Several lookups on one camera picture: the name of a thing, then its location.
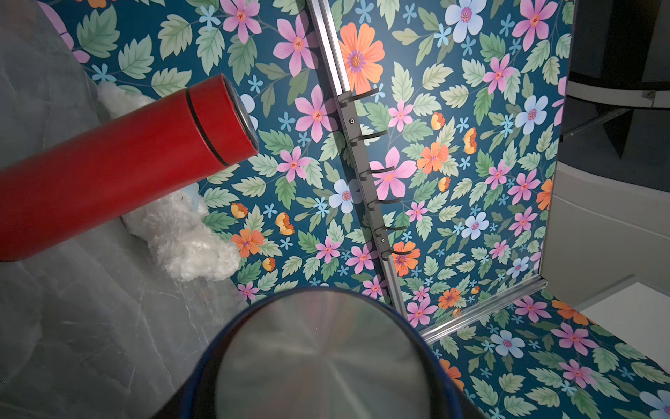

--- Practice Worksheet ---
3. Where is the dark blue thermos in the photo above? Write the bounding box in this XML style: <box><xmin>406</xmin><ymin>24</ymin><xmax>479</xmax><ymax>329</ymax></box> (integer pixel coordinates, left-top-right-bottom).
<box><xmin>176</xmin><ymin>288</ymin><xmax>463</xmax><ymax>418</ymax></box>

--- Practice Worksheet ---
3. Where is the white teddy bear plush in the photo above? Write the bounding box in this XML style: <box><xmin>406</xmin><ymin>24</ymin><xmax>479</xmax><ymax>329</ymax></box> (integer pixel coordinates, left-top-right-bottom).
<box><xmin>96</xmin><ymin>80</ymin><xmax>243</xmax><ymax>283</ymax></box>

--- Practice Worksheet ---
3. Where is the black wall hook rail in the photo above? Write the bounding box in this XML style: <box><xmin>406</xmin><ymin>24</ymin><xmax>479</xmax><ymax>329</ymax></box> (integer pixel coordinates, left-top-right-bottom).
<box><xmin>335</xmin><ymin>88</ymin><xmax>408</xmax><ymax>260</ymax></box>

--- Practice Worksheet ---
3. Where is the red thermos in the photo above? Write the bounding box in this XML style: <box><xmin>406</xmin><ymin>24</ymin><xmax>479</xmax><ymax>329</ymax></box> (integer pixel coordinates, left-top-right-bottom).
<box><xmin>1</xmin><ymin>75</ymin><xmax>259</xmax><ymax>262</ymax></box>

